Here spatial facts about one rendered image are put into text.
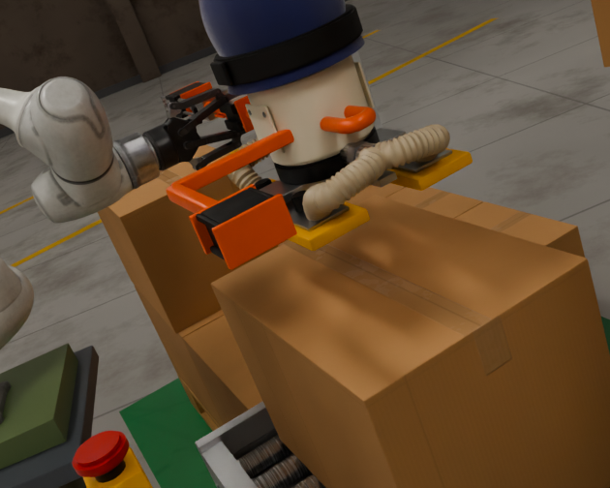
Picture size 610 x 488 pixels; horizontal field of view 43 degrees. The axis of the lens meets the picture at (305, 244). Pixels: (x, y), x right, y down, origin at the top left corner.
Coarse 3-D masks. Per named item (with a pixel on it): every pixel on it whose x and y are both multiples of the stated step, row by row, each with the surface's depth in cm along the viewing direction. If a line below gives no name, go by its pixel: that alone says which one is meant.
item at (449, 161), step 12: (444, 156) 117; (456, 156) 116; (468, 156) 116; (396, 168) 120; (408, 168) 117; (420, 168) 115; (432, 168) 114; (444, 168) 114; (456, 168) 115; (396, 180) 118; (408, 180) 115; (420, 180) 113; (432, 180) 114
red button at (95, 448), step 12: (108, 432) 97; (120, 432) 98; (84, 444) 97; (96, 444) 96; (108, 444) 95; (120, 444) 95; (84, 456) 94; (96, 456) 93; (108, 456) 93; (120, 456) 94; (84, 468) 93; (96, 468) 92; (108, 468) 93; (120, 468) 96; (108, 480) 95
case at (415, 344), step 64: (320, 256) 146; (384, 256) 137; (448, 256) 128; (512, 256) 121; (576, 256) 114; (256, 320) 133; (320, 320) 124; (384, 320) 117; (448, 320) 111; (512, 320) 109; (576, 320) 114; (256, 384) 162; (320, 384) 115; (384, 384) 102; (448, 384) 106; (512, 384) 112; (576, 384) 117; (320, 448) 136; (384, 448) 104; (448, 448) 109; (512, 448) 114; (576, 448) 120
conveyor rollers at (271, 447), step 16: (256, 448) 168; (272, 448) 167; (288, 448) 168; (240, 464) 166; (256, 464) 166; (272, 464) 168; (288, 464) 160; (256, 480) 158; (272, 480) 158; (288, 480) 159; (304, 480) 153
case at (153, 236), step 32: (160, 192) 228; (224, 192) 230; (128, 224) 221; (160, 224) 224; (128, 256) 250; (160, 256) 227; (192, 256) 231; (160, 288) 229; (192, 288) 233; (192, 320) 235
